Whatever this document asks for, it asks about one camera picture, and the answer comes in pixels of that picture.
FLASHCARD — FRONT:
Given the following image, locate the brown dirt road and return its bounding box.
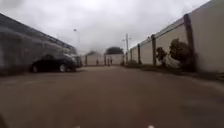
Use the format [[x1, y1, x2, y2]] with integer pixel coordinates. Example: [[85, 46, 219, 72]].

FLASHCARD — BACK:
[[0, 64, 224, 128]]

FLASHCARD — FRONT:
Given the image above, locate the bush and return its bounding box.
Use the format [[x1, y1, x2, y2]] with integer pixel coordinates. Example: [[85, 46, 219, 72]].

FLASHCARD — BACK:
[[155, 46, 168, 67], [168, 37, 192, 70]]

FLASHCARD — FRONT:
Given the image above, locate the dark car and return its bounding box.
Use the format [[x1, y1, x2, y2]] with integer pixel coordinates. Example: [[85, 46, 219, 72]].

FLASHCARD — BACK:
[[29, 53, 78, 74]]

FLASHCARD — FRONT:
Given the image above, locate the grey wall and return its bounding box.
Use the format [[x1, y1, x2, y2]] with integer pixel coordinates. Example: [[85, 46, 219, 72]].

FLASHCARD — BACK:
[[0, 12, 78, 77]]

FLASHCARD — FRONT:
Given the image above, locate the utility pole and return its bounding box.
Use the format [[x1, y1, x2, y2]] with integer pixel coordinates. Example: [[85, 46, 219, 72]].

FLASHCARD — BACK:
[[121, 32, 132, 65]]

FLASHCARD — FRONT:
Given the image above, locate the pale wall with dark pillars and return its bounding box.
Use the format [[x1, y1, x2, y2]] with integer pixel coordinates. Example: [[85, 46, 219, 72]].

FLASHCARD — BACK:
[[128, 0, 224, 74]]

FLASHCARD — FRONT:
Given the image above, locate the dark tree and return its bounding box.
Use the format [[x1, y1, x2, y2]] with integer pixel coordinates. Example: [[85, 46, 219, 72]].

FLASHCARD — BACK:
[[104, 46, 125, 56]]

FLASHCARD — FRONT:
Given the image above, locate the pale end wall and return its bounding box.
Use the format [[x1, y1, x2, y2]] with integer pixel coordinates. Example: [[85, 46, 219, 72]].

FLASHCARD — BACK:
[[81, 53, 126, 67]]

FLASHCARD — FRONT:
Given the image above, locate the street lamp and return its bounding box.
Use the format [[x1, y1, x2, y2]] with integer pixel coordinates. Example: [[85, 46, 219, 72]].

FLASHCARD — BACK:
[[73, 28, 82, 46]]

